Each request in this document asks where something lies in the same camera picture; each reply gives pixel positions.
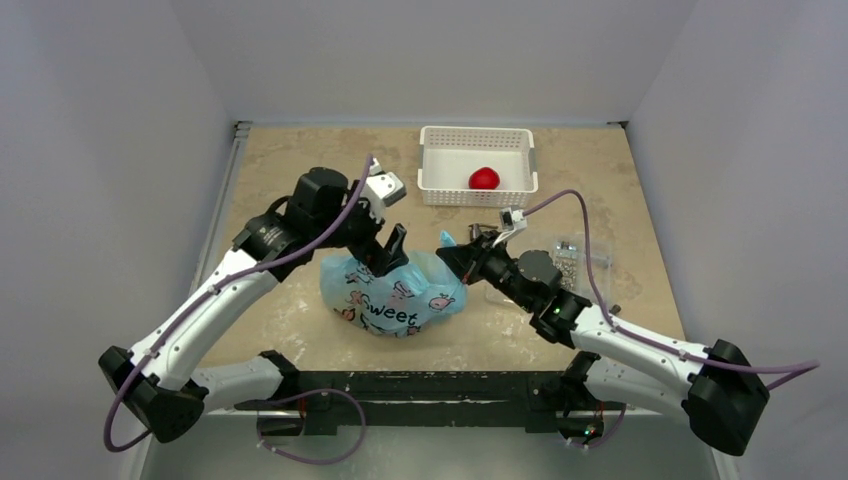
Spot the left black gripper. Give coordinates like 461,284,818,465
313,181,407,275

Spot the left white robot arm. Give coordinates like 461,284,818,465
98,161,407,443

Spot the clear plastic screw box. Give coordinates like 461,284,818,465
486,231,614,309

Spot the dark metal faucet tap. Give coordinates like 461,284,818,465
468,223,499,242

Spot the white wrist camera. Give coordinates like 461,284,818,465
493,206,528,246
363,162,407,212

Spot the white perforated plastic basket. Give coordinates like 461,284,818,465
417,126,539,208

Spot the blue printed plastic bag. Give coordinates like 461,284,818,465
320,251,468,338

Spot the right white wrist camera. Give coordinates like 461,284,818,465
493,206,528,246

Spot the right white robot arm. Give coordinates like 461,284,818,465
436,238,770,456

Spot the red fake apple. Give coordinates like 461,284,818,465
467,167,501,190

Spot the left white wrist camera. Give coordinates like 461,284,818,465
363,162,407,212

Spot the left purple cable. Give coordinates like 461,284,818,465
102,154,376,454

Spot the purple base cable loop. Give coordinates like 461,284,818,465
256,387,368,466

